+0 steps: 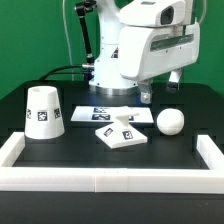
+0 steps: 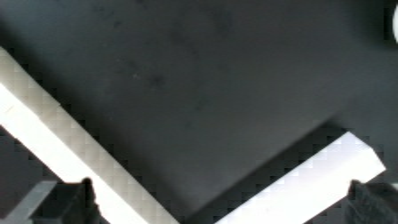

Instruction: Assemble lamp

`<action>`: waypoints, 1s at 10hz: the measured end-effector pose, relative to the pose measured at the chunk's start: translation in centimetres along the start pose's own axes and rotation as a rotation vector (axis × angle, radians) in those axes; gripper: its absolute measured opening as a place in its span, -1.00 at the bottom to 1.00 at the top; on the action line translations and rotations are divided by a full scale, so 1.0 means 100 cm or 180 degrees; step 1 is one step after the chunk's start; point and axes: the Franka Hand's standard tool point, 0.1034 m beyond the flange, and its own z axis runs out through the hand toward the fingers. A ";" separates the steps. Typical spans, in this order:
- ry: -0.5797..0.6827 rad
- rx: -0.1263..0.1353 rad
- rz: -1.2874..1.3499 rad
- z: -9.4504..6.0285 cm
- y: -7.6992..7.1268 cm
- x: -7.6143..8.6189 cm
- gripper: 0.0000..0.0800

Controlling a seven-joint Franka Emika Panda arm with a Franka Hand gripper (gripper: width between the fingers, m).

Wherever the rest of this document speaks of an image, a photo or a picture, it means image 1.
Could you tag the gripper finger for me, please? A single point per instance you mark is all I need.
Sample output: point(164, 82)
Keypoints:
point(174, 80)
point(145, 88)

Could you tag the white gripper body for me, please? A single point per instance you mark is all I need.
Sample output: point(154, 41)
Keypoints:
point(148, 52)

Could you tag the white lamp bulb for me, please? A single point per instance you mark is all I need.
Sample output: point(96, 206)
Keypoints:
point(170, 121)

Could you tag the white lamp base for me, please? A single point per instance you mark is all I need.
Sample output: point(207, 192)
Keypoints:
point(120, 133)

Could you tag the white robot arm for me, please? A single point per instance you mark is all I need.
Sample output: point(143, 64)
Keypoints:
point(106, 77)

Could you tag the white lamp shade cone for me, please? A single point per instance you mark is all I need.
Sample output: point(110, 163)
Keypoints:
point(43, 113)

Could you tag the white marker plate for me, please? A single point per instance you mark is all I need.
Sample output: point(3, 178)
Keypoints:
point(107, 114)

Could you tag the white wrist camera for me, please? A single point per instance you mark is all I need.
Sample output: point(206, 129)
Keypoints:
point(153, 13)

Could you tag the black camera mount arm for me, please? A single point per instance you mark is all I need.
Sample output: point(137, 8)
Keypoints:
point(82, 8)

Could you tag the white frame wall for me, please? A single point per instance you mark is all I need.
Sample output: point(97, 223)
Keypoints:
point(96, 180)

